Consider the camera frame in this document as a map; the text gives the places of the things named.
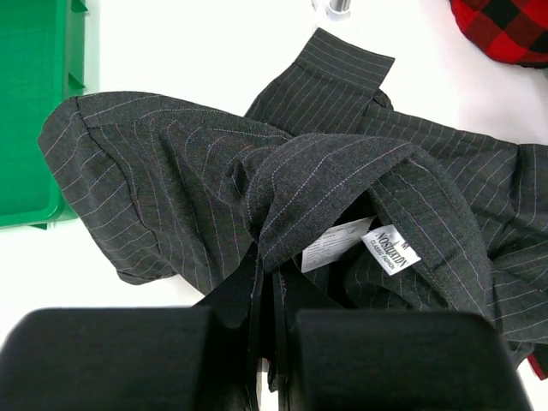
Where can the red black plaid shirt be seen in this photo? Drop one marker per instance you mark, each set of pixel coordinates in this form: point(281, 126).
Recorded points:
point(507, 31)

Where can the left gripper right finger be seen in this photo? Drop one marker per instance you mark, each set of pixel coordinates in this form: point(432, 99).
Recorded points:
point(332, 358)

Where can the green plastic tray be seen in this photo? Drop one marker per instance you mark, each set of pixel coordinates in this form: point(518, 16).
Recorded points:
point(42, 63)

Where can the dark grey striped shirt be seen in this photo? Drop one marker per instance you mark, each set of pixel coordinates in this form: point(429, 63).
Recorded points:
point(167, 187)

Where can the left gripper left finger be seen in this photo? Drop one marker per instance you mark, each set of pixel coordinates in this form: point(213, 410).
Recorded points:
point(168, 358)

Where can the silver clothes rack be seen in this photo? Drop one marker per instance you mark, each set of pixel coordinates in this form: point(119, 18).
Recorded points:
point(332, 8)

